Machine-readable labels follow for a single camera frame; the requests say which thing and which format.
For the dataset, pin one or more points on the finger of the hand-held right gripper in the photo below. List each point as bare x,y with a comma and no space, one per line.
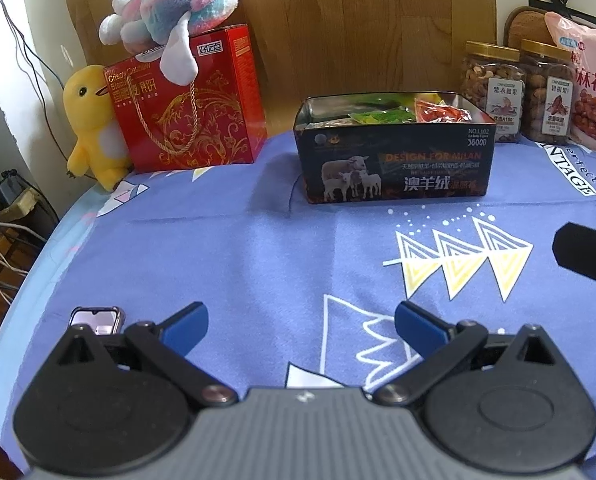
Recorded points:
582,252

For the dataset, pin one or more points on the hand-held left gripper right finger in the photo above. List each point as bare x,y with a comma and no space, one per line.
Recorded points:
417,327

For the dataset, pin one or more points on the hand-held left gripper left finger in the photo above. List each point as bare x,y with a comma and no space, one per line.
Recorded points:
188,327

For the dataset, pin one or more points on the dark tin box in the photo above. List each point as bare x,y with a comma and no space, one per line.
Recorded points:
397,170

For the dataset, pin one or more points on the smartphone in clear case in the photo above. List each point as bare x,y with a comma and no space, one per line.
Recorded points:
95,317

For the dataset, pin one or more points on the blue printed tablecloth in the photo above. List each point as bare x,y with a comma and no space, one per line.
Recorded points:
278,250

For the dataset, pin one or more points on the pink snack bag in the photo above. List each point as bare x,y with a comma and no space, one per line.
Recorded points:
595,95

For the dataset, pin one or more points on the clear jar of brown nuts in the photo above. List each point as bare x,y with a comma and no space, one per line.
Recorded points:
547,95

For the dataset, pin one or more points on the clear jar of mixed nuts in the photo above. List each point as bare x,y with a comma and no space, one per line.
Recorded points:
490,90

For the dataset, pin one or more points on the red snack packet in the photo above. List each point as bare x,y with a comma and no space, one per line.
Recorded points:
440,110

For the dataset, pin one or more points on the red gift box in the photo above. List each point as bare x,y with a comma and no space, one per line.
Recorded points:
218,125

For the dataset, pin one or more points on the green snack packet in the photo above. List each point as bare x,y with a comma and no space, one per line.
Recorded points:
382,116

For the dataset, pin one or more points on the yellow plush toy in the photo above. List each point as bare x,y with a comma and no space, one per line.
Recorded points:
95,125

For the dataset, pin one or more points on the black power adapter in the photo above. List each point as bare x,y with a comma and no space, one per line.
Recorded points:
10,187

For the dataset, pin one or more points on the black tape strip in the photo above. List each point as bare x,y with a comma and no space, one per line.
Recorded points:
577,14

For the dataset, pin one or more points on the wooden board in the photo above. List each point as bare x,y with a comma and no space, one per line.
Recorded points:
353,25

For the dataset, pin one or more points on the pink and blue plush toy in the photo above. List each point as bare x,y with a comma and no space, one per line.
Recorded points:
178,0

